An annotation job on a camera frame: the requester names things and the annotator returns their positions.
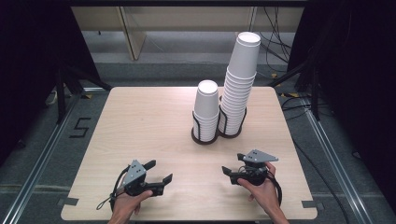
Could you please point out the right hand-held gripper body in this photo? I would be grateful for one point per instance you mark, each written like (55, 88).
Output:
(253, 171)

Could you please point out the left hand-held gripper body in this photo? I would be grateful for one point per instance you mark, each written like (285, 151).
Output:
(134, 174)

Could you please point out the short stack of white cups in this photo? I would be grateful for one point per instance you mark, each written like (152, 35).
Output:
(206, 109)

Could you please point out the tall stack of white cups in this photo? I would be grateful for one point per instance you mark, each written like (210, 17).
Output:
(239, 81)

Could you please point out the person's right hand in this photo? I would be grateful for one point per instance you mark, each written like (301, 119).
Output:
(263, 194)

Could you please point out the person's left hand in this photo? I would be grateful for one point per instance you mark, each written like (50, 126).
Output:
(127, 203)

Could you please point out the grey tape strip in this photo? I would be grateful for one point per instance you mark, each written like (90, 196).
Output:
(68, 201)
(312, 204)

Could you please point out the black metal stand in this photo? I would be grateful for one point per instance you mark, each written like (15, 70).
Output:
(314, 93)
(61, 93)

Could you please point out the dark curtain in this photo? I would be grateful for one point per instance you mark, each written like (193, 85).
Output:
(28, 62)
(358, 77)

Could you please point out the beige wooden shelf unit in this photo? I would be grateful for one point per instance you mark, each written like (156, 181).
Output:
(193, 18)

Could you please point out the metal floor rail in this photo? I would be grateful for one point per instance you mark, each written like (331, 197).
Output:
(339, 174)
(40, 168)

